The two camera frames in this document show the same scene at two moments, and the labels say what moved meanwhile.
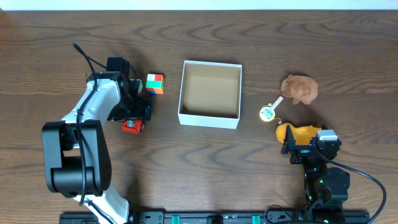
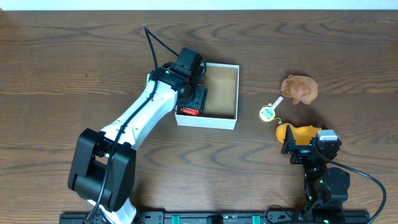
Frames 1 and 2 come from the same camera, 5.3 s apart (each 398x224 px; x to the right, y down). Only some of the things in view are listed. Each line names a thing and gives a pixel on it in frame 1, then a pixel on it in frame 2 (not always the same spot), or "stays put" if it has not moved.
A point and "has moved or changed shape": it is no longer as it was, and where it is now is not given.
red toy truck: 133,126 has moved or changed shape
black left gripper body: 137,112 -> 198,99
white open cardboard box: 209,94 stays put
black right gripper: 302,151 stays put
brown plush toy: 298,88 stays put
